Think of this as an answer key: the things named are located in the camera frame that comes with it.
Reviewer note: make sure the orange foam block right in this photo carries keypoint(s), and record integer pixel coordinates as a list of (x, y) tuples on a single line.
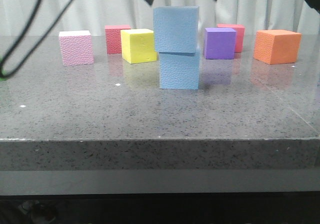
[(276, 46)]

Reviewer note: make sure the red foam block right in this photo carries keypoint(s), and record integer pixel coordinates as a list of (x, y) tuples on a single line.
[(240, 29)]

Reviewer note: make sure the grey curtain backdrop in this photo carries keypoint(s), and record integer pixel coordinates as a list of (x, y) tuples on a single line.
[(93, 15)]

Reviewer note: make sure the red foam block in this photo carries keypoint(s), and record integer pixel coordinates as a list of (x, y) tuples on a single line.
[(113, 38), (240, 29)]

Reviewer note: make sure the green foam block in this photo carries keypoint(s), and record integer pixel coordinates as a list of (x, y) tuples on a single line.
[(3, 75)]

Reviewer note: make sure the purple foam block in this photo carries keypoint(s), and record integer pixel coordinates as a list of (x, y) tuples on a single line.
[(219, 43)]

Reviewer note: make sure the light blue foam block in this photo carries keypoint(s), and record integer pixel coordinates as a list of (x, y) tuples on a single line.
[(179, 70), (175, 28)]

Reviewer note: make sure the yellow foam block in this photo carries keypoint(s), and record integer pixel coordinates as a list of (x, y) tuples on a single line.
[(138, 45)]

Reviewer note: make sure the red foam block left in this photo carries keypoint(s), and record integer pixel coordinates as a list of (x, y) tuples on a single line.
[(113, 38)]

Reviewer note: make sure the pink foam block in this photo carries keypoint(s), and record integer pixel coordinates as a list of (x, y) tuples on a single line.
[(76, 47)]

